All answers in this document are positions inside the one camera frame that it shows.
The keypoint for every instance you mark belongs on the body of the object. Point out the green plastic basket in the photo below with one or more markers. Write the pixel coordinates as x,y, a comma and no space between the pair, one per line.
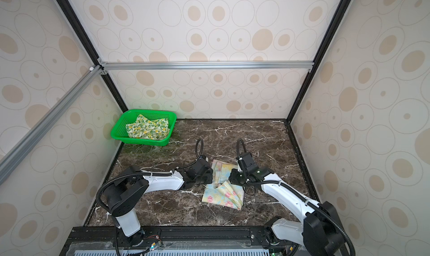
118,131

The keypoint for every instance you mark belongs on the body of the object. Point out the diagonal aluminium left rail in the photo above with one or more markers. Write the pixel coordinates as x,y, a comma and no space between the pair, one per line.
18,153

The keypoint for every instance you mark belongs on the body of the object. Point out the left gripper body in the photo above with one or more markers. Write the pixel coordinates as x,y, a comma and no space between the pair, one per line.
206,179

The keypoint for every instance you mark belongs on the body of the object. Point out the horizontal aluminium back rail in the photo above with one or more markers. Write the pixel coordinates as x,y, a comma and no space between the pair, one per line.
212,65

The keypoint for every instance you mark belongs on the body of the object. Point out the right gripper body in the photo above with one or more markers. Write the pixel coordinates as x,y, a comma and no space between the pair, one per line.
235,178

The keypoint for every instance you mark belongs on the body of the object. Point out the lemon print folded skirt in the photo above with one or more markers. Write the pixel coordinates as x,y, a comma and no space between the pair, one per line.
143,128

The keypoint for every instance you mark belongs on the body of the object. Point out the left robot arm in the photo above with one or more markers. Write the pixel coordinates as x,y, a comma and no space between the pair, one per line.
120,195

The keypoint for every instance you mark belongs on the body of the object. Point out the black left corner post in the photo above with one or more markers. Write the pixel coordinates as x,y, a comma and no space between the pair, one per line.
85,41

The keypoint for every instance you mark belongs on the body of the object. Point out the black right corner post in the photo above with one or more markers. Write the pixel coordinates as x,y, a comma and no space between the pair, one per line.
322,50

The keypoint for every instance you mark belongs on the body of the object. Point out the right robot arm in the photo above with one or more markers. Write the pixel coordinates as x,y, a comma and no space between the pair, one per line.
319,229

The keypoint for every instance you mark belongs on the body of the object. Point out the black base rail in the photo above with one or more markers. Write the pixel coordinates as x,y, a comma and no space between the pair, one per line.
178,241

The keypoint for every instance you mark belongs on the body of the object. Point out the black corner post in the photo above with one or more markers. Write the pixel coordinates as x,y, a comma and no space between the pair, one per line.
322,50
85,41

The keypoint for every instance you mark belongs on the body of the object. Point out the pastel floral skirt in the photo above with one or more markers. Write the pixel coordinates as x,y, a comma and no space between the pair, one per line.
221,191

